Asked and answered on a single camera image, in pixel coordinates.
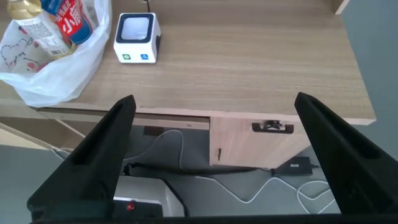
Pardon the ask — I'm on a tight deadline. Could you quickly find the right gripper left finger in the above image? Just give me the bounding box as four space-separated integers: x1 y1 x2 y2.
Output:
27 95 137 220

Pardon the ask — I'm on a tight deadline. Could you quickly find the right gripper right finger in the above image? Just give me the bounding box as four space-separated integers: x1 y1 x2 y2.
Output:
294 91 398 215

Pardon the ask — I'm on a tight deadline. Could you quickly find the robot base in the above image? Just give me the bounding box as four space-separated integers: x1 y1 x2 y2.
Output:
112 175 190 218

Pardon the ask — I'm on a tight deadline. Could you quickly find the white plastic shopping bag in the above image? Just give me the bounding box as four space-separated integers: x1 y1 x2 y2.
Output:
0 0 113 108

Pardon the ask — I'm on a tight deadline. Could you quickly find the white barcode scanner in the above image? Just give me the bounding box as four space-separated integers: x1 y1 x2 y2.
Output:
113 12 162 64

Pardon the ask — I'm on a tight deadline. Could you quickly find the black power adapter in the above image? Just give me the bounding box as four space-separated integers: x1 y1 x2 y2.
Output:
271 156 320 177

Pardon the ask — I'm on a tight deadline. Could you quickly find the wooden counter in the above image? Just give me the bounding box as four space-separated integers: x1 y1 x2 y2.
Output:
0 0 377 169

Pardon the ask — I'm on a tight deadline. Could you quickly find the yellow drink bottle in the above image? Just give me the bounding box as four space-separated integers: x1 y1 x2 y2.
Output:
6 0 77 60

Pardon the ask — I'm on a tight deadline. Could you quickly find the red and blue snack pack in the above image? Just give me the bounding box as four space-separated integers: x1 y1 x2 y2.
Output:
40 0 94 45

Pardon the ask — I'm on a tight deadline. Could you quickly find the wooden drawer with black handle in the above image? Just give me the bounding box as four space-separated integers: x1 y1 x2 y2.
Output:
209 116 312 169

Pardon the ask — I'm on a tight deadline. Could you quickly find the white cable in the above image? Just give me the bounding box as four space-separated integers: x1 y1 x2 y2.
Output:
123 129 337 215

